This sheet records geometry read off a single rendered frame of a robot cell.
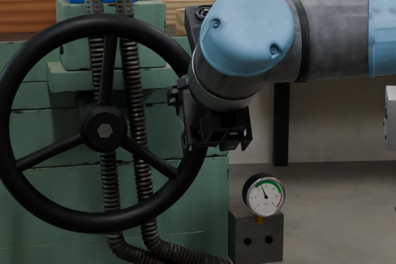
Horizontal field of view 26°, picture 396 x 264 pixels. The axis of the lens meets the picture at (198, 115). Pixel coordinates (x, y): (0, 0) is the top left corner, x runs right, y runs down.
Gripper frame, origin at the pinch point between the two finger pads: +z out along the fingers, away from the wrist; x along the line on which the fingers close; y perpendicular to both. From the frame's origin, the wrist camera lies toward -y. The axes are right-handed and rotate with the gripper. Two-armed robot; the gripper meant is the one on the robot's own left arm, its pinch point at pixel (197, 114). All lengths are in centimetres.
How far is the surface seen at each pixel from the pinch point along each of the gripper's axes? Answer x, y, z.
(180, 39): 1.5, -16.8, 18.0
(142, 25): -5.8, -11.8, -1.1
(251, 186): 10.7, 5.2, 23.5
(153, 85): -3.8, -7.9, 11.6
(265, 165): 71, -50, 271
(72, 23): -14.5, -12.2, -2.1
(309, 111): 93, -72, 262
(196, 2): 6.8, -27.9, 30.1
